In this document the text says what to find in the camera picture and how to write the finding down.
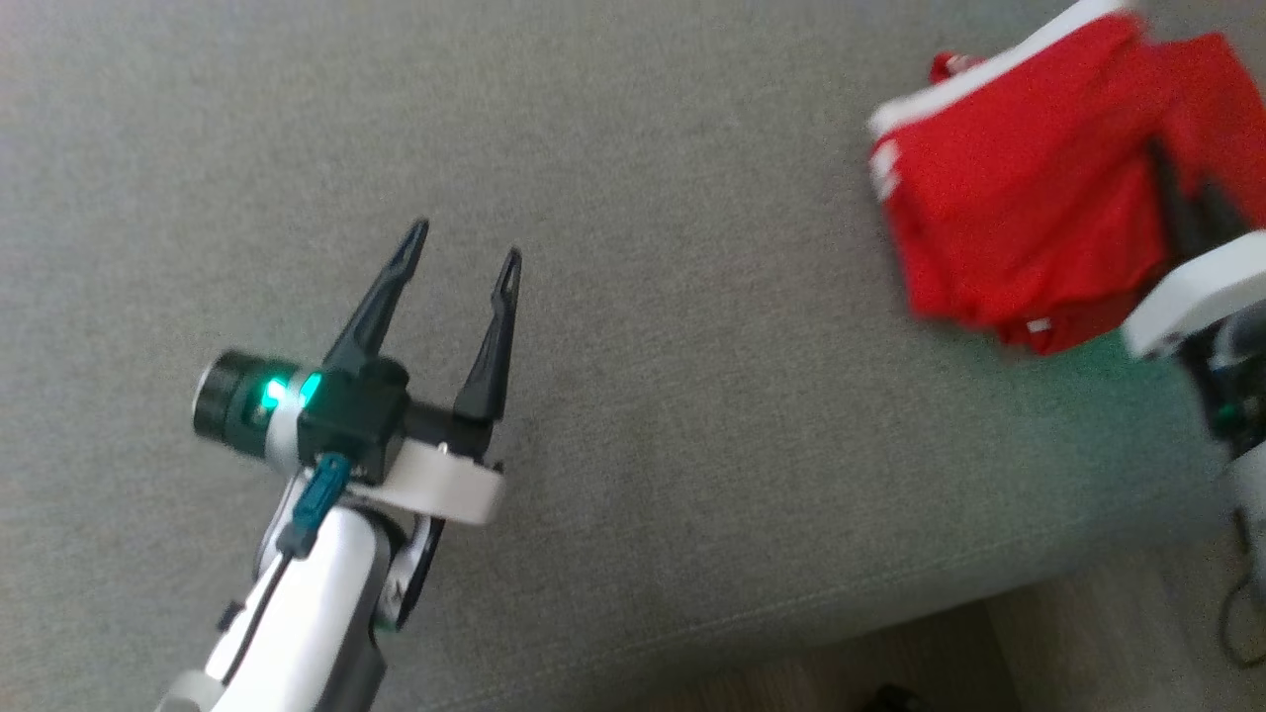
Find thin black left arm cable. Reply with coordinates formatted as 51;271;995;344
222;532;300;685

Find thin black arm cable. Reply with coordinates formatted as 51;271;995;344
222;532;300;685
1219;567;1266;666

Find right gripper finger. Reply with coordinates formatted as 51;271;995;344
1151;142;1194;279
1191;177;1250;257

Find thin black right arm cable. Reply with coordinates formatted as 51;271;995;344
1219;567;1266;666

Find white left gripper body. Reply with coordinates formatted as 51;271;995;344
345;400;508;528

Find grey sofa seat cushion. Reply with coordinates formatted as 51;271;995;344
0;0;1266;712

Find red shorts white stripes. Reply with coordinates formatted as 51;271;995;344
874;18;1176;358

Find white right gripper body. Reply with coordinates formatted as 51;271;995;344
1122;231;1266;360

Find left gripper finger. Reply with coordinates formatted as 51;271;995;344
452;246;524;422
322;219;432;376

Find blue left cable connector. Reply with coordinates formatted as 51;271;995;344
291;452;353;527

